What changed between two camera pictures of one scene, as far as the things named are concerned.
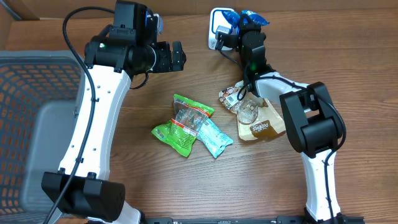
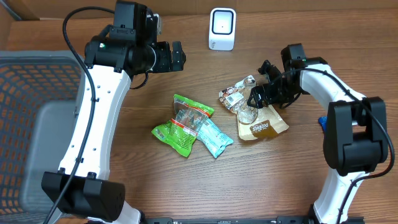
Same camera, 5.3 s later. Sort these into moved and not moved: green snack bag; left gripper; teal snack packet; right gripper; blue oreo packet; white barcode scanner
Moved: blue oreo packet; right gripper
Not moved: green snack bag; teal snack packet; white barcode scanner; left gripper
